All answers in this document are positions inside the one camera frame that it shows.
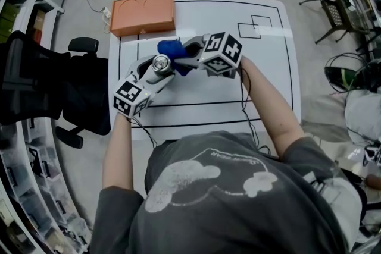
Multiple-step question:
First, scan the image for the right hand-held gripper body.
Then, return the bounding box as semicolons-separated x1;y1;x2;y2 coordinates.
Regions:
195;32;243;79

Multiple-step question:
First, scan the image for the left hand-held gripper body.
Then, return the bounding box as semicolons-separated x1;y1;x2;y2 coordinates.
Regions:
113;67;164;119

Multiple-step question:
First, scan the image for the silver drink container can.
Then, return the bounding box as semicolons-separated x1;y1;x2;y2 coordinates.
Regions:
152;54;174;77

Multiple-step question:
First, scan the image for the blue cloth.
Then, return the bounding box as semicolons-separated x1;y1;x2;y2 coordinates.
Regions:
157;36;195;77

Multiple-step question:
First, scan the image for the person's left forearm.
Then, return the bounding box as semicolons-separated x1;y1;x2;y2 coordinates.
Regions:
101;111;135;192

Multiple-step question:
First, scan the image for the person's right forearm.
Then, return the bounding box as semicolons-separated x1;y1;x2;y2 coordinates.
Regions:
238;55;307;160

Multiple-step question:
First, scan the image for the black office chair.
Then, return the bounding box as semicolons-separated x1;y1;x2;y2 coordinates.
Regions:
0;29;111;150

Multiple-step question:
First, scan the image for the white shelf unit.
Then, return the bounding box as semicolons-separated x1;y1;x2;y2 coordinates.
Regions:
0;0;65;45

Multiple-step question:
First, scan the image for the row of clear storage bins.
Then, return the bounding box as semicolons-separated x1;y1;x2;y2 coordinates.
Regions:
0;120;93;254

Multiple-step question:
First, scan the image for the green box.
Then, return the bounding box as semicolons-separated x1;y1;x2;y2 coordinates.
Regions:
0;2;20;43

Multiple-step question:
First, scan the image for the person's grey printed t-shirt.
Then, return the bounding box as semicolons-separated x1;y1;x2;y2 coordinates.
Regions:
88;130;367;254

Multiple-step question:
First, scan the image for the white fabric bag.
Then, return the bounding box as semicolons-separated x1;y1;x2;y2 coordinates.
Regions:
344;88;381;147

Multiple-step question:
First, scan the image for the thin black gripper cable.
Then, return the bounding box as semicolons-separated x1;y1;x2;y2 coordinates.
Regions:
239;67;272;157
130;115;159;149

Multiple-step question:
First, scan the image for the bundle of black cables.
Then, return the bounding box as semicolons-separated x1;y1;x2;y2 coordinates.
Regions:
323;51;381;95

